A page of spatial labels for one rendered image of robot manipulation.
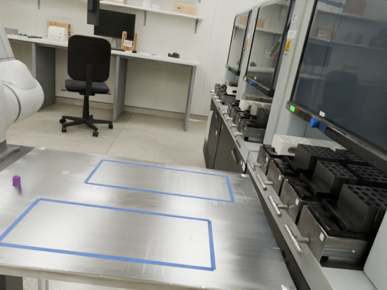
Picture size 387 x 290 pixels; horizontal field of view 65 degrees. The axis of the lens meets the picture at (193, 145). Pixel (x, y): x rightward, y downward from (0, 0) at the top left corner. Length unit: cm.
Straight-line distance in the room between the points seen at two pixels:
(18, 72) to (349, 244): 114
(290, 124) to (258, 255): 76
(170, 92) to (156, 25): 96
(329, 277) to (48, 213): 58
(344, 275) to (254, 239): 24
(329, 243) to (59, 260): 53
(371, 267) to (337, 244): 8
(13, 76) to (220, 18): 366
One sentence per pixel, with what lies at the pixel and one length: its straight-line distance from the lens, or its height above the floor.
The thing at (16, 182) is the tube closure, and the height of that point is 83.
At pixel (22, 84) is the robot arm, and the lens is 126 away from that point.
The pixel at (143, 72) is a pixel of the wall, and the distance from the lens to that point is 462.
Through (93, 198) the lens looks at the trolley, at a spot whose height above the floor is 82.
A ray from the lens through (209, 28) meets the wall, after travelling 458.
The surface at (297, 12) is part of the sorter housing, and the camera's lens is 141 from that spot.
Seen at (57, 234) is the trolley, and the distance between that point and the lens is 58.
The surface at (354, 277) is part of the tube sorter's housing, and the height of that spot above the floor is 73.
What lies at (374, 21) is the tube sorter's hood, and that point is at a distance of 87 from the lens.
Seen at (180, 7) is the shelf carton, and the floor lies 153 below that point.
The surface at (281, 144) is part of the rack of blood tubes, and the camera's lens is 113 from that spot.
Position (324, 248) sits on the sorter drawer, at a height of 78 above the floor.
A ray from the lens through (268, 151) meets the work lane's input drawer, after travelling 115.
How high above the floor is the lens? 116
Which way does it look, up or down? 19 degrees down
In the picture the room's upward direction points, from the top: 9 degrees clockwise
